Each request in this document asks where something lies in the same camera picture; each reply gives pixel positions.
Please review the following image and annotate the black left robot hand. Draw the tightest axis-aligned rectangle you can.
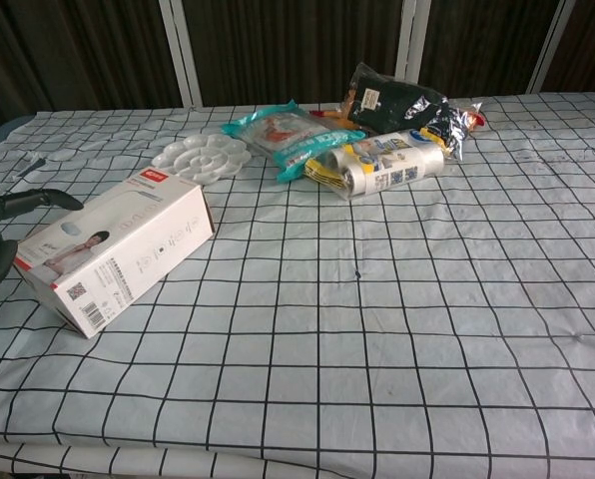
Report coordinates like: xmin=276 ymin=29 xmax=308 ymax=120
xmin=0 ymin=188 xmax=85 ymax=301

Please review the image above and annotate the white product box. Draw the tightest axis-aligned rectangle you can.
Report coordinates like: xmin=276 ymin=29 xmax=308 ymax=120
xmin=14 ymin=167 xmax=217 ymax=340

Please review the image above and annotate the white flower-shaped paint palette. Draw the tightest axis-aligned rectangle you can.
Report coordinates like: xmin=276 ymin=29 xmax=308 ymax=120
xmin=150 ymin=132 xmax=254 ymax=188

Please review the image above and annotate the teal plastic package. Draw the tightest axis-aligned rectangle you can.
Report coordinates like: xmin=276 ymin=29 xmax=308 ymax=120
xmin=221 ymin=98 xmax=368 ymax=183

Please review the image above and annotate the orange yellow small packet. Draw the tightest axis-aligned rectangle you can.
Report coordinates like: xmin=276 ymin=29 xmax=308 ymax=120
xmin=308 ymin=106 xmax=368 ymax=136

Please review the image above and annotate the white black checked tablecloth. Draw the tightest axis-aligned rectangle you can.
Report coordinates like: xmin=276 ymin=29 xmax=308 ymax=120
xmin=0 ymin=91 xmax=595 ymax=479

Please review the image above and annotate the plastic bag rolls pack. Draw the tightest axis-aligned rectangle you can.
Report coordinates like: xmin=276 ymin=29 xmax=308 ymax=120
xmin=304 ymin=128 xmax=447 ymax=203

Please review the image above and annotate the dark green packaged item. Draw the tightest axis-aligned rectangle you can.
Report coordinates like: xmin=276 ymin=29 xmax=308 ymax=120
xmin=344 ymin=61 xmax=448 ymax=137

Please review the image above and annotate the silver foil snack bag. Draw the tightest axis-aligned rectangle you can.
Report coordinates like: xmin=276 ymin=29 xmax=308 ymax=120
xmin=410 ymin=97 xmax=485 ymax=163

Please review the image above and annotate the white partition frame post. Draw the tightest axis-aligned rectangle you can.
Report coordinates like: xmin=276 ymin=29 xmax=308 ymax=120
xmin=394 ymin=0 xmax=427 ymax=85
xmin=525 ymin=0 xmax=577 ymax=96
xmin=157 ymin=0 xmax=203 ymax=108

